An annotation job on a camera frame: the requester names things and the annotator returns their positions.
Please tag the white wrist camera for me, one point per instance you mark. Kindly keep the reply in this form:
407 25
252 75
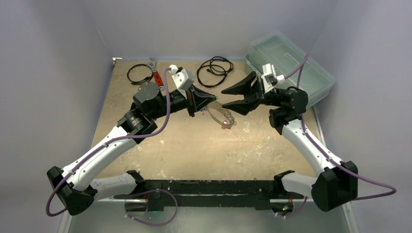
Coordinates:
270 79
182 79

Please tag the aluminium frame rail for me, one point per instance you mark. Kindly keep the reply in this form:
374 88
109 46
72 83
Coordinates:
122 216

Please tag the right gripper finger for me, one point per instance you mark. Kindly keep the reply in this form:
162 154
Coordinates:
243 107
243 87

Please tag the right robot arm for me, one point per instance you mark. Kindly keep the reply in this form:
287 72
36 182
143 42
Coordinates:
335 183

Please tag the large metal keyring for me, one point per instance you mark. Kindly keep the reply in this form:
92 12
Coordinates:
226 114

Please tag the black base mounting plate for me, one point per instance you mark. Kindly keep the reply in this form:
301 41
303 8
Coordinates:
257 194

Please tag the red tagged key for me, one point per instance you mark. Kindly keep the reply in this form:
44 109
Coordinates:
225 124

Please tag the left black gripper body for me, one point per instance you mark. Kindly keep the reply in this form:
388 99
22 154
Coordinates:
177 102

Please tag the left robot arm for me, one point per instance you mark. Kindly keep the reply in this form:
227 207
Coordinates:
76 184

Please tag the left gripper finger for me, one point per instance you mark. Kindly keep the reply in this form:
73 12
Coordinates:
202 96
198 106

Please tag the clear plastic storage box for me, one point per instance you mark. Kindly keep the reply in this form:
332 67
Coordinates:
286 56

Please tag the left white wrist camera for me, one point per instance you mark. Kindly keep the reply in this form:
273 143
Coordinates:
182 79

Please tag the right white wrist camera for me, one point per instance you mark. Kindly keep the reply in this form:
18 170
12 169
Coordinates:
270 79

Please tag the red handled adjustable wrench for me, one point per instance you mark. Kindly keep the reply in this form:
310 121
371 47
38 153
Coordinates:
156 75

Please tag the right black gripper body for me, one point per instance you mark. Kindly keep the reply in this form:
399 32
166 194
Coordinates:
257 94

